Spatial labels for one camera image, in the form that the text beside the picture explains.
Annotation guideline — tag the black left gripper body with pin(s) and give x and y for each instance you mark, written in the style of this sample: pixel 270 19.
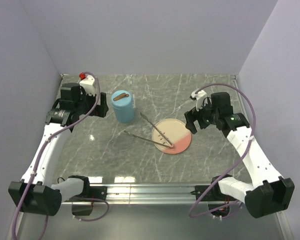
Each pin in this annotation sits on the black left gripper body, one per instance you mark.
pixel 86 104

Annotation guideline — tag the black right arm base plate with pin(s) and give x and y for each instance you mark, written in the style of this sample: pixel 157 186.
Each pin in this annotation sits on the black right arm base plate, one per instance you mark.
pixel 213 195

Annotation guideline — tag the pink round plate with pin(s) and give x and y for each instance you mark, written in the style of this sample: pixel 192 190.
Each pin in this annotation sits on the pink round plate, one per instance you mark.
pixel 175 130

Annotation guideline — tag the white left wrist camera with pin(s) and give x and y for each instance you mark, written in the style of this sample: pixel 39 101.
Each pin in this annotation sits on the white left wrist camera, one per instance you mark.
pixel 88 83

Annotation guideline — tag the light blue cylindrical container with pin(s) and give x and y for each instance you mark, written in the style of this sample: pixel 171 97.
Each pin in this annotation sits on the light blue cylindrical container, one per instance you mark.
pixel 124 114

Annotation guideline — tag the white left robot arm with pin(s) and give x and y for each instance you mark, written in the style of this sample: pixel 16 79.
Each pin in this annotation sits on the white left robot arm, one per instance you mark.
pixel 35 193

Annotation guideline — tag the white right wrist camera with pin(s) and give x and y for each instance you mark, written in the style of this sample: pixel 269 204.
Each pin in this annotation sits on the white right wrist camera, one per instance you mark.
pixel 198 96

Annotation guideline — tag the light blue round lid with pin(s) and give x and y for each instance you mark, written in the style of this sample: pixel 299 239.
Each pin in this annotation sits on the light blue round lid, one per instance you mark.
pixel 121 98

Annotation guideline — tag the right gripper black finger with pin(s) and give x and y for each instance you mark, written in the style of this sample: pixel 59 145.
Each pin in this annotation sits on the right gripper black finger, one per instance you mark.
pixel 200 121
pixel 191 117

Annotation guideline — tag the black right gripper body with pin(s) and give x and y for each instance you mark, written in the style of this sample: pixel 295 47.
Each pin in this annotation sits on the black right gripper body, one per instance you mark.
pixel 208 114

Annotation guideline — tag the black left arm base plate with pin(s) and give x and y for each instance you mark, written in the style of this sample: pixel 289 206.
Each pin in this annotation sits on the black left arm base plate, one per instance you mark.
pixel 91 193

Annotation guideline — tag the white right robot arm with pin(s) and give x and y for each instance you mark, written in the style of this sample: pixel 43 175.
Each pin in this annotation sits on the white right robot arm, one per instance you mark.
pixel 237 130

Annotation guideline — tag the steel serving tongs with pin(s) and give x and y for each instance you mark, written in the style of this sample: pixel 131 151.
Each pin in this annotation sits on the steel serving tongs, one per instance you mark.
pixel 157 137

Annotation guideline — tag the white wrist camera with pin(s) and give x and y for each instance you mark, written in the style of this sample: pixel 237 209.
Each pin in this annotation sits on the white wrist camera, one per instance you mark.
pixel 198 96
pixel 88 83

